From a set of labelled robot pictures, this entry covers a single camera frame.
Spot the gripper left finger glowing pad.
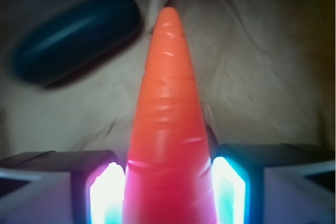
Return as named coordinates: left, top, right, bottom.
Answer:
left=1, top=150, right=124, bottom=223

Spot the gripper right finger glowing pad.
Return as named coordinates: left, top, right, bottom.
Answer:
left=212, top=144, right=335, bottom=223

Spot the dark green toy cucumber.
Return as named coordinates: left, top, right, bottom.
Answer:
left=12, top=0, right=141, bottom=86

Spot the orange toy carrot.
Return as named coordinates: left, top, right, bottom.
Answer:
left=122, top=7, right=217, bottom=223

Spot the brown paper bag tray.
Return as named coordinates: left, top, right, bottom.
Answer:
left=1, top=0, right=335, bottom=159

